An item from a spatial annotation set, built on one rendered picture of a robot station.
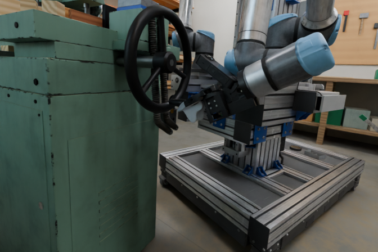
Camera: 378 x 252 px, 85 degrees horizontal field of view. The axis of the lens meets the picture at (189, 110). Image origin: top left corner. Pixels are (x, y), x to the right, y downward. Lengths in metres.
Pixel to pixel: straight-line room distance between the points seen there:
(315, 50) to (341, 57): 3.24
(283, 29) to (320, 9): 0.16
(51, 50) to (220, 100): 0.42
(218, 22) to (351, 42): 2.19
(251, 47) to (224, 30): 3.74
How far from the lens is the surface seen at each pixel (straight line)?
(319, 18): 0.91
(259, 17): 0.59
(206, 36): 1.30
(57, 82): 0.60
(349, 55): 3.67
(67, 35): 0.62
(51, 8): 0.64
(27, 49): 0.72
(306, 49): 0.43
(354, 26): 3.73
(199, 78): 1.24
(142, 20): 0.52
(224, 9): 4.41
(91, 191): 0.74
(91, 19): 0.79
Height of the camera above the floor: 0.78
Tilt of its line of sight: 10 degrees down
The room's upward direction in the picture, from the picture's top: 3 degrees clockwise
